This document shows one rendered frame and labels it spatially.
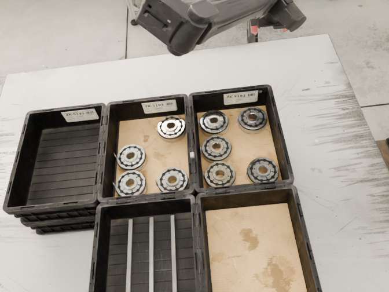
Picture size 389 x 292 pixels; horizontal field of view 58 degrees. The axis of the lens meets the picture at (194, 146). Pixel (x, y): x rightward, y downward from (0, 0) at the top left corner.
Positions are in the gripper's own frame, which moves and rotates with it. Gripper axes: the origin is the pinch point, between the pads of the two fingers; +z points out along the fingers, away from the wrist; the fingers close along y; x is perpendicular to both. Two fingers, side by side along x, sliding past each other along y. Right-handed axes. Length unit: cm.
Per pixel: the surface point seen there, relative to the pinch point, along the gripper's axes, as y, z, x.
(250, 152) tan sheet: -9.8, 10.9, -39.2
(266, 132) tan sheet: -3.1, 13.7, -32.1
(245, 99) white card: -9.3, 13.9, -19.0
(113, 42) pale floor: -95, 150, 87
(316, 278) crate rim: 0, -15, -78
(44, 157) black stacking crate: -85, 14, -33
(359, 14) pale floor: 103, 148, 87
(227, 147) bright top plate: -17.8, 8.7, -37.3
